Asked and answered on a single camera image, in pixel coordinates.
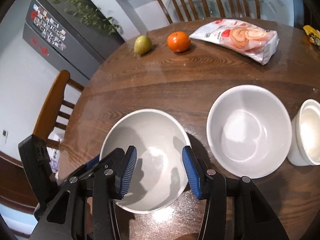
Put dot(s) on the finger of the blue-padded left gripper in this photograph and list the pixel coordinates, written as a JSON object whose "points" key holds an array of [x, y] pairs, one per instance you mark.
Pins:
{"points": [[93, 165]]}

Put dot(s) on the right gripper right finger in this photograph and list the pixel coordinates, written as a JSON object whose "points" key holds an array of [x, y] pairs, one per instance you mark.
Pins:
{"points": [[195, 174]]}

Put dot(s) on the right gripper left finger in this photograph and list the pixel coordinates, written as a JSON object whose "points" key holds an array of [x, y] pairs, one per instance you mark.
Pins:
{"points": [[125, 172]]}

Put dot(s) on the large speckled white bowl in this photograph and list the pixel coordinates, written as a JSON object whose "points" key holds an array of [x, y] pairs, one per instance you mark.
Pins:
{"points": [[159, 177]]}

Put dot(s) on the medium white bowl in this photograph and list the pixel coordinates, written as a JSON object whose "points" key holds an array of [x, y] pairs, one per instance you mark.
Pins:
{"points": [[249, 131]]}

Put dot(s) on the small white cup bowl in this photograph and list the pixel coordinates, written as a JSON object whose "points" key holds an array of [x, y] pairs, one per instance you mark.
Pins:
{"points": [[304, 150]]}

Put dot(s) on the green pear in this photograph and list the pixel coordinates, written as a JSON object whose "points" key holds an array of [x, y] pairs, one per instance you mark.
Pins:
{"points": [[143, 44]]}

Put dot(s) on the grey refrigerator with magnets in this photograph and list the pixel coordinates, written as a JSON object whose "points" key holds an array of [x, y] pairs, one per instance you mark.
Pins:
{"points": [[66, 43]]}

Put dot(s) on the orange mandarin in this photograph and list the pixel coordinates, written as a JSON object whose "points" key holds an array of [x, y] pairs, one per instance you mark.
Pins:
{"points": [[178, 41]]}

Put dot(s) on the white snack bag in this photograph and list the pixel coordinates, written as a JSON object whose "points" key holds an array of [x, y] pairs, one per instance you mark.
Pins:
{"points": [[240, 36]]}

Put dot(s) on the hanging green plant left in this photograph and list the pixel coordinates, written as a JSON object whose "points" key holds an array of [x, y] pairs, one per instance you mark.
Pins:
{"points": [[89, 14]]}

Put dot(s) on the yellow snack packet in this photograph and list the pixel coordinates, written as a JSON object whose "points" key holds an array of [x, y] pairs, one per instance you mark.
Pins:
{"points": [[313, 35]]}

